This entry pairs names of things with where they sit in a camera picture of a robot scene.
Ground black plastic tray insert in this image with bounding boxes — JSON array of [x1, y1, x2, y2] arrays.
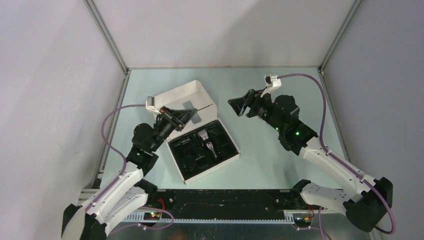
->
[[169, 119, 240, 184]]

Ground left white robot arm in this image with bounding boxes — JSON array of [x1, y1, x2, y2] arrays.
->
[[61, 106, 198, 240]]

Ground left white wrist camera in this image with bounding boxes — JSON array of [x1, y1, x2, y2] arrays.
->
[[145, 96, 163, 115]]

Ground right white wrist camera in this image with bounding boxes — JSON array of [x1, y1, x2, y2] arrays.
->
[[260, 74, 282, 98]]

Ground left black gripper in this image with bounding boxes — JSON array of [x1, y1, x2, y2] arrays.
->
[[149, 106, 198, 152]]

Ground aluminium frame rail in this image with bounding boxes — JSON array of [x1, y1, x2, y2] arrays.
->
[[83, 0, 129, 75]]

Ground white cardboard kit box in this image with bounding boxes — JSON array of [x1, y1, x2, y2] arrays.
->
[[154, 80, 241, 185]]

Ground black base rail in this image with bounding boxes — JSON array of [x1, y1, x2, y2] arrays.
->
[[146, 189, 310, 221]]

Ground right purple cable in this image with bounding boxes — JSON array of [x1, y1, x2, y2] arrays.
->
[[277, 73, 397, 235]]

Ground silver black hair clipper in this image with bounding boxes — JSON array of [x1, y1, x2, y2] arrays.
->
[[197, 129, 218, 159]]

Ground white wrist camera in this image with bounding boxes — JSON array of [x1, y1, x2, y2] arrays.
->
[[145, 96, 163, 115], [260, 74, 282, 98]]

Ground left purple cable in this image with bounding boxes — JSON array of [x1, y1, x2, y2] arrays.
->
[[84, 104, 148, 213]]

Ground right control board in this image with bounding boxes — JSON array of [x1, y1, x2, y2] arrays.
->
[[293, 216, 315, 228]]

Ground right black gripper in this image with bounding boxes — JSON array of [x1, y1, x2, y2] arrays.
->
[[227, 87, 284, 134]]

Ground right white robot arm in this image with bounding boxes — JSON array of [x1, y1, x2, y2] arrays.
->
[[228, 89, 393, 233]]

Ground control board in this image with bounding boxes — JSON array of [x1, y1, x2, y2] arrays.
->
[[293, 216, 315, 228], [143, 211, 162, 221]]

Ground left control board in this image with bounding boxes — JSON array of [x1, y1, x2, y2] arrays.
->
[[143, 211, 162, 221]]

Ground purple cable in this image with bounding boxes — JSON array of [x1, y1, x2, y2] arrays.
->
[[84, 104, 148, 213], [277, 73, 397, 235]]

